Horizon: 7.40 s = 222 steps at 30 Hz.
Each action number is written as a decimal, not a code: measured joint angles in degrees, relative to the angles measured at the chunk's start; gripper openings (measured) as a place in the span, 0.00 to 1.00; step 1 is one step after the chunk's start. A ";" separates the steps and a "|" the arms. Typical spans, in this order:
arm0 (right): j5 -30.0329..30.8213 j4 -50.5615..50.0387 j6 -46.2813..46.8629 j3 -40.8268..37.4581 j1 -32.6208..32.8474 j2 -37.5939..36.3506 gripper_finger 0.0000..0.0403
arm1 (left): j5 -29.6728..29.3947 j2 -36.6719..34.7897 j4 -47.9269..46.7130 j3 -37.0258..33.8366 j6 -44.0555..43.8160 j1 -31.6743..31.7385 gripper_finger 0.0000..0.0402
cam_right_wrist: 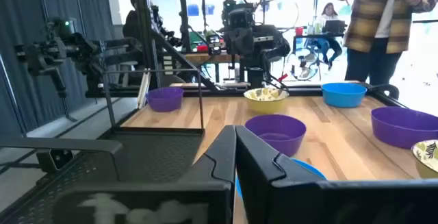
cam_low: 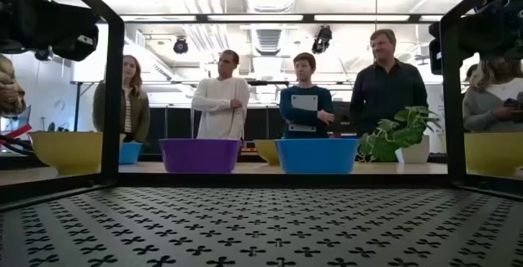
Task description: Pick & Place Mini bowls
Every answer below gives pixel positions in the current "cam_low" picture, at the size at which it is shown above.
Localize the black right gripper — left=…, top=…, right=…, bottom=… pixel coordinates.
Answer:
left=428, top=0, right=506, bottom=76

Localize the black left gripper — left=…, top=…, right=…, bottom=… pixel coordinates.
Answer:
left=24, top=0, right=101, bottom=62

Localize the yellow floral mini bowl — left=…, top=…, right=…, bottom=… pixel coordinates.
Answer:
left=29, top=131, right=127, bottom=176
left=253, top=139, right=281, bottom=167
left=463, top=131, right=523, bottom=178

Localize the blue plastic mini bowl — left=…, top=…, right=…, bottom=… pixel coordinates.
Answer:
left=118, top=141, right=144, bottom=166
left=274, top=137, right=360, bottom=175

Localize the purple plastic mini bowl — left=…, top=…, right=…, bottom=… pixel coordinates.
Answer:
left=158, top=138, right=243, bottom=174

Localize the person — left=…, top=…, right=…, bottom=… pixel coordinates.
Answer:
left=279, top=51, right=335, bottom=140
left=0, top=53, right=26, bottom=118
left=92, top=54, right=151, bottom=144
left=462, top=54, right=523, bottom=133
left=349, top=29, right=429, bottom=137
left=190, top=49, right=251, bottom=140

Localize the black metal mesh rack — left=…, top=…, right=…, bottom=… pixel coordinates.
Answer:
left=0, top=0, right=523, bottom=267

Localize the red plastic object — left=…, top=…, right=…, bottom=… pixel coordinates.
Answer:
left=0, top=123, right=33, bottom=141

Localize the green plant in white pot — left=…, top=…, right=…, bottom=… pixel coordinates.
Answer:
left=358, top=105, right=442, bottom=165

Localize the grey laptop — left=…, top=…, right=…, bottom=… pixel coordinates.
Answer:
left=288, top=94, right=320, bottom=132

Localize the black aluminium rig frame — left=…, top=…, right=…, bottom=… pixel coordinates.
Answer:
left=0, top=151, right=449, bottom=166

